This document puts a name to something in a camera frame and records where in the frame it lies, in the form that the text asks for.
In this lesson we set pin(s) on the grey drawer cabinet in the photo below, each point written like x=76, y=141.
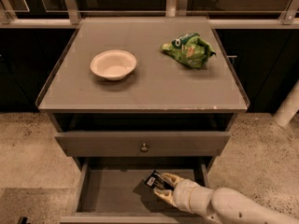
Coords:
x=160, y=95

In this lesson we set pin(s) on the grey top drawer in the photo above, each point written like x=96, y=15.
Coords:
x=128, y=144

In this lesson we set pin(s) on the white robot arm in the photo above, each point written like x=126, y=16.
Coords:
x=217, y=206

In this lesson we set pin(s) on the white paper bowl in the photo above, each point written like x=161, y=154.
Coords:
x=113, y=64

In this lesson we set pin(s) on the small black floor object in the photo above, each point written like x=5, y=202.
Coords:
x=22, y=220

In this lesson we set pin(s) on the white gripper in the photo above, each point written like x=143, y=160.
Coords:
x=183, y=192

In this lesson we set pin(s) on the grey open middle drawer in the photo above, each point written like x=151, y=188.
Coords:
x=113, y=191

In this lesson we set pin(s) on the metal railing frame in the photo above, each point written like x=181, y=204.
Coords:
x=220, y=14

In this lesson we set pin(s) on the green crumpled chip bag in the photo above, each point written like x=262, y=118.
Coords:
x=190, y=50

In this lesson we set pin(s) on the round metal drawer knob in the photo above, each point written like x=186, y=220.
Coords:
x=144, y=148

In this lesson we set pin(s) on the white cylindrical post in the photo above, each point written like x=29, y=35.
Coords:
x=289, y=107

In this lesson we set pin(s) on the black rxbar chocolate wrapper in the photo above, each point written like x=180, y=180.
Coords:
x=156, y=181

